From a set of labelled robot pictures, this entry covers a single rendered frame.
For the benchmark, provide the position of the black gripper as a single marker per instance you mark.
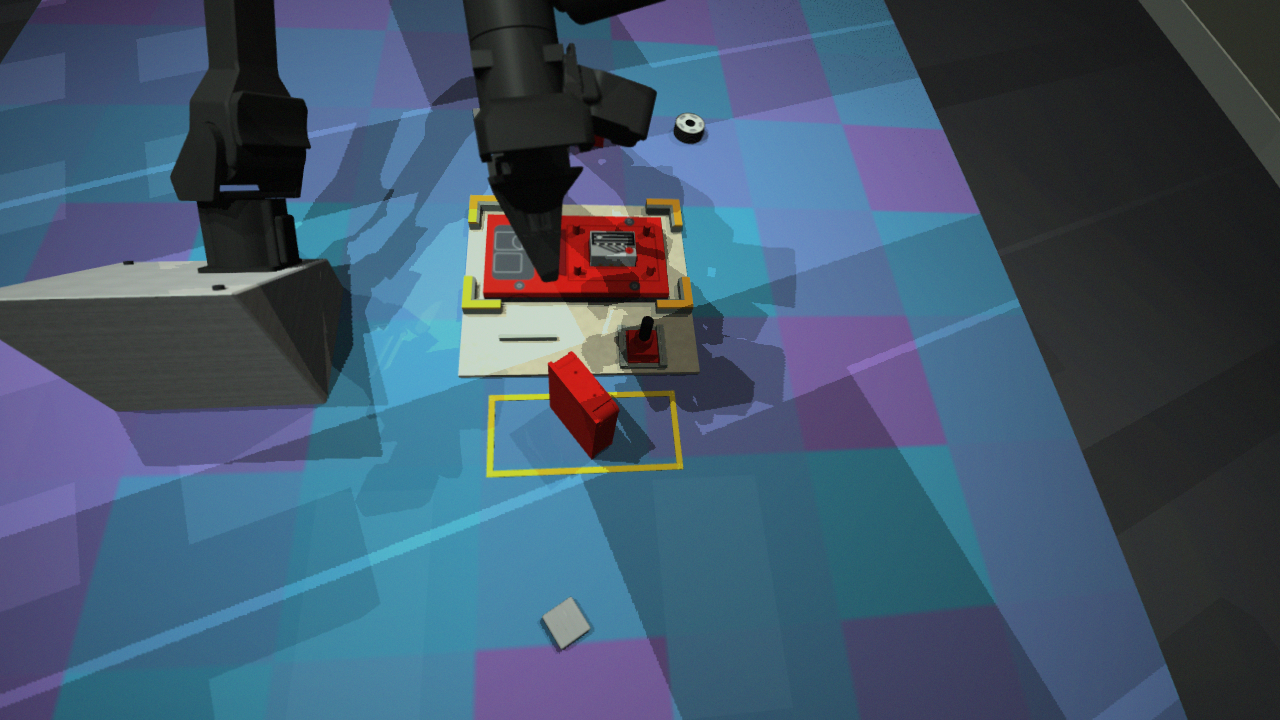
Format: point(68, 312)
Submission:
point(528, 124)

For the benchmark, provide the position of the small black toy tyre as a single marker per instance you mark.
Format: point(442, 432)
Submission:
point(689, 128)

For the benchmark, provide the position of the yellow rectangular outline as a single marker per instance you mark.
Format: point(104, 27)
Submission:
point(585, 470)

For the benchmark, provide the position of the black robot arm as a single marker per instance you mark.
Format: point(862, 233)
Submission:
point(245, 128)

